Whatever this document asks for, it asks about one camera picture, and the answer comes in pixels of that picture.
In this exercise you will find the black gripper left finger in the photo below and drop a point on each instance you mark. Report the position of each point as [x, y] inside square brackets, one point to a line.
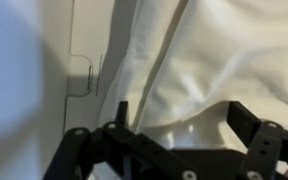
[130, 156]

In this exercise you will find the white cardboard box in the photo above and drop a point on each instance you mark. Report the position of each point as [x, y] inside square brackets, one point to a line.
[57, 58]

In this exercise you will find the white cloth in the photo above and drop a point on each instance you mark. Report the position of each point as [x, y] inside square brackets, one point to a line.
[187, 59]

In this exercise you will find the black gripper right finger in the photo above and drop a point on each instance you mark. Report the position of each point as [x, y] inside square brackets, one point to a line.
[266, 143]

